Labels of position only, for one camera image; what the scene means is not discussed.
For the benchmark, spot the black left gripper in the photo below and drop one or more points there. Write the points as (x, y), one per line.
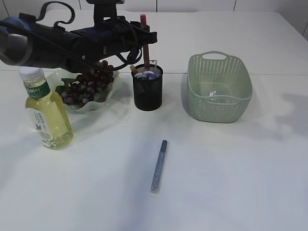
(123, 39)

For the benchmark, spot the gold glitter pen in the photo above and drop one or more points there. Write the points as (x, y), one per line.
(134, 70)

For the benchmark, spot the clear plastic ruler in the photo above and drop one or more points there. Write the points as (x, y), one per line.
(153, 64)

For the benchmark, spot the blue scissors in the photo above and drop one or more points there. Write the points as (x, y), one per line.
(151, 76)

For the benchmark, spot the pink scissors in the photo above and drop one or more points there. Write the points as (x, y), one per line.
(142, 75)

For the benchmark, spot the purple artificial grape bunch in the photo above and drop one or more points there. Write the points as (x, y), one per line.
(87, 86)

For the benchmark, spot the yellow tea bottle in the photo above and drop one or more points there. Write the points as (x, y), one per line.
(46, 110)

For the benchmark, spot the clear plastic sheet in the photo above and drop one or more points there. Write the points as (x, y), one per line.
(212, 93)

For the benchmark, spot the silver glitter pen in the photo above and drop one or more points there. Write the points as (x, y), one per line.
(155, 185)

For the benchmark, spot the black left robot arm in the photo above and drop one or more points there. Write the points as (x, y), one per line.
(24, 42)

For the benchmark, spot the black mesh pen cup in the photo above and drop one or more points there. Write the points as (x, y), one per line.
(148, 93)

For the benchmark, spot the green wavy plastic plate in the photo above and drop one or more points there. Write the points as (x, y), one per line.
(100, 99)

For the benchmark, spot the green woven plastic basket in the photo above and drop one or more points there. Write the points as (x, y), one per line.
(229, 77)

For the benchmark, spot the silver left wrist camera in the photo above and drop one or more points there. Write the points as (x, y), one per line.
(104, 9)

